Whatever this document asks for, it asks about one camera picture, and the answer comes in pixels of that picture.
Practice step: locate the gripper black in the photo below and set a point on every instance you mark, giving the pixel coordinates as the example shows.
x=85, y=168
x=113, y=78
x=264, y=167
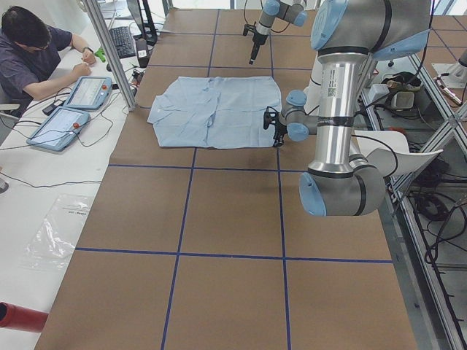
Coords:
x=257, y=39
x=279, y=127

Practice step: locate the light blue button-up shirt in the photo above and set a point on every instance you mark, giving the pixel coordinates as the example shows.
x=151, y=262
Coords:
x=217, y=112

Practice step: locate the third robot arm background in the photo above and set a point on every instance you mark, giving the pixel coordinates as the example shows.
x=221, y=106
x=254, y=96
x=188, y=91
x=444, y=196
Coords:
x=452, y=75

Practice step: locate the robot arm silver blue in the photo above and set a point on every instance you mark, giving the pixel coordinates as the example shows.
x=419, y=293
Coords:
x=292, y=12
x=340, y=181

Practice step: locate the black monitor stand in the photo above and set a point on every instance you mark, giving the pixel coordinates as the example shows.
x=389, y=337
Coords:
x=141, y=14

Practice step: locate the white chair seat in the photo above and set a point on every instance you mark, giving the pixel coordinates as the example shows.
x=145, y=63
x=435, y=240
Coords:
x=389, y=152

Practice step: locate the black keyboard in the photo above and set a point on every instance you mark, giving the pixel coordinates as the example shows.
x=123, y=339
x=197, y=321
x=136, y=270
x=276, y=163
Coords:
x=123, y=41

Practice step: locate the green toy object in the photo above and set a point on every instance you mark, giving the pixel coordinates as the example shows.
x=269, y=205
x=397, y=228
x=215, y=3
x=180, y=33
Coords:
x=100, y=54

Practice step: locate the upper teach pendant tablet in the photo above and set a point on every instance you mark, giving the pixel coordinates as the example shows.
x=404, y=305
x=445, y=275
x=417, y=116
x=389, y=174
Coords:
x=89, y=93

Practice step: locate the teach pendant tablet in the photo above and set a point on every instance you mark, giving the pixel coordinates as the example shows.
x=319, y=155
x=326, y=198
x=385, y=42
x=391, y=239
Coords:
x=59, y=129
x=89, y=93

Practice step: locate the lower teach pendant tablet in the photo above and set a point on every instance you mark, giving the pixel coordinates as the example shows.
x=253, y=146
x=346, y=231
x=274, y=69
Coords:
x=59, y=129

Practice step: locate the seated person dark shirt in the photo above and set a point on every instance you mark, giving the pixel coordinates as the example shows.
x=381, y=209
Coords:
x=30, y=54

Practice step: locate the clear plastic bag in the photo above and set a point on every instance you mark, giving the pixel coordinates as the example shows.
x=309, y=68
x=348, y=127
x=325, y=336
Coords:
x=52, y=246

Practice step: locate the red cylinder bottle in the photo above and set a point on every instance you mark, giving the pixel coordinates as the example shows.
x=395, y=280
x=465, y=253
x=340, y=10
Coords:
x=24, y=319

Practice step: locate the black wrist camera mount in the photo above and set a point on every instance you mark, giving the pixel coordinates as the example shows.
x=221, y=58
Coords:
x=270, y=117
x=248, y=28

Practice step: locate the aluminium frame post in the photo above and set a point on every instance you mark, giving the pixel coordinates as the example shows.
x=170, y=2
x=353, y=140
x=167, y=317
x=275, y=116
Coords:
x=102, y=32

